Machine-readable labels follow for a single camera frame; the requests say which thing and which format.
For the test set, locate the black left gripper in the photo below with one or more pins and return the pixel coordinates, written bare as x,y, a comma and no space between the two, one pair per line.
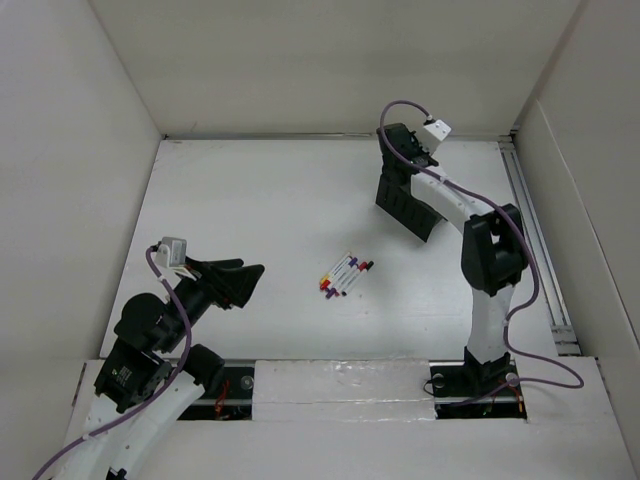
235,281

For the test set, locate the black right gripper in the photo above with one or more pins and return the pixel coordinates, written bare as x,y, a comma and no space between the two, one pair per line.
416,142

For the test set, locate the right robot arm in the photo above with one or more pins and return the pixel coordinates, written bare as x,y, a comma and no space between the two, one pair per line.
492,259

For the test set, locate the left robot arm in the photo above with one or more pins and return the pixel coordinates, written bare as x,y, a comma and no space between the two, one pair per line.
155,370

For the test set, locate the black two-compartment pen holder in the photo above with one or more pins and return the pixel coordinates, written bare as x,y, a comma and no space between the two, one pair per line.
394,197

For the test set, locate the red cap marker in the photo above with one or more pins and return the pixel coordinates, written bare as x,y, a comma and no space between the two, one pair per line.
340,280
324,285

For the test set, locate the purple cap marker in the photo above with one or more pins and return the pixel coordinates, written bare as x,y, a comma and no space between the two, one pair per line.
336,280

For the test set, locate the black cap marker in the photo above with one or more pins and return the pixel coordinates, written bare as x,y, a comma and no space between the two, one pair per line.
350,284

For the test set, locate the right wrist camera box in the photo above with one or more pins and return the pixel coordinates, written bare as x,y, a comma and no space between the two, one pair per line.
433,134

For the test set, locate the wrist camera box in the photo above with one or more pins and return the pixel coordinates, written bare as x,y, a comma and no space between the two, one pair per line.
433,134
171,253

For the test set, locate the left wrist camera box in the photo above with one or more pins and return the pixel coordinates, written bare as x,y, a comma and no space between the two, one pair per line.
171,253

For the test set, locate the aluminium rail right side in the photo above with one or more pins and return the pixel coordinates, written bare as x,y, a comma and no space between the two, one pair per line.
560,324

